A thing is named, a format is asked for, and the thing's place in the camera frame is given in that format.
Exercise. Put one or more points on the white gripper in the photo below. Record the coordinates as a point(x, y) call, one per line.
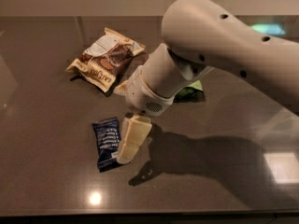
point(141, 95)

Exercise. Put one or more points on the dark blue rxbar wrapper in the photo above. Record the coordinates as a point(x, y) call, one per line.
point(108, 137)

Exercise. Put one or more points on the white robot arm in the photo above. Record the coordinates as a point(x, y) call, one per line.
point(199, 34)

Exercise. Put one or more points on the brown cream cookie snack bag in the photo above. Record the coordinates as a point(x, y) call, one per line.
point(101, 63)

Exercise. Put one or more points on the green coconut crunch snack pouch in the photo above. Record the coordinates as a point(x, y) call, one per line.
point(191, 89)

